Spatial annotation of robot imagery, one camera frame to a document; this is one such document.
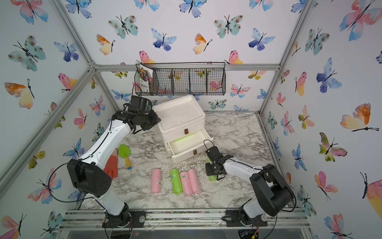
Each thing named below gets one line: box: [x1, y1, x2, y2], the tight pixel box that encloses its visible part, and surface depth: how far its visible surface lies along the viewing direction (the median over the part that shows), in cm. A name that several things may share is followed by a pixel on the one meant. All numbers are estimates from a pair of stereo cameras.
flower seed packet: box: [137, 63, 154, 93], surface depth 91 cm
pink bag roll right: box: [187, 168, 202, 195], surface depth 85 cm
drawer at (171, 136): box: [161, 121, 206, 143], surface depth 84 cm
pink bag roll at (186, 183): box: [179, 171, 193, 197], surface depth 84 cm
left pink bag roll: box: [151, 168, 162, 194], surface depth 85 cm
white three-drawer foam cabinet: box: [152, 94, 214, 164], surface depth 88 cm
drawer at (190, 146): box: [167, 127, 214, 164], surface depth 88 cm
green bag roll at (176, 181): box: [170, 168, 184, 195], surface depth 84 cm
